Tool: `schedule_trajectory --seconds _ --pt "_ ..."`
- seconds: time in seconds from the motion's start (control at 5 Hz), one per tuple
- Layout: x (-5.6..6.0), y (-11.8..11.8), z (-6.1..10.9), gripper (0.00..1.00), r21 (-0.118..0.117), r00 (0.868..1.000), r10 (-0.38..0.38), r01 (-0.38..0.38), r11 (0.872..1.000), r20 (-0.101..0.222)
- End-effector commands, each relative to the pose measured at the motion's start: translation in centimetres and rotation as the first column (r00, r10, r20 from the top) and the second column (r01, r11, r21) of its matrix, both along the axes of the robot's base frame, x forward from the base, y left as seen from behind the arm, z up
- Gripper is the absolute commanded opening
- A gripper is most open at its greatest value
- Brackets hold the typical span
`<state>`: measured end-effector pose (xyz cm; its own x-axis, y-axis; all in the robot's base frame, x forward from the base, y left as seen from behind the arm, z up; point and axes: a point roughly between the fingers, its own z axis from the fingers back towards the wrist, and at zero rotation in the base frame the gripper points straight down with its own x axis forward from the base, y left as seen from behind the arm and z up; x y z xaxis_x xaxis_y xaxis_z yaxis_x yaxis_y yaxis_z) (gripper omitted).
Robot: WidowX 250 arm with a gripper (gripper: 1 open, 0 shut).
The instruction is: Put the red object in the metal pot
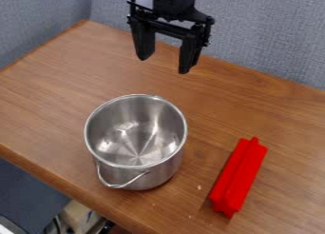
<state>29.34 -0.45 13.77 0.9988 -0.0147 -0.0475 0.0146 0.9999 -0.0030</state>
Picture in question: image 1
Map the beige box under table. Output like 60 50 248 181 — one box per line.
43 199 115 234

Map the metal pot with handle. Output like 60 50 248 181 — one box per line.
84 94 188 190

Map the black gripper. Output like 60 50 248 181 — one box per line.
127 0 215 74

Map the red plastic block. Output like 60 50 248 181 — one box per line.
209 137 268 219

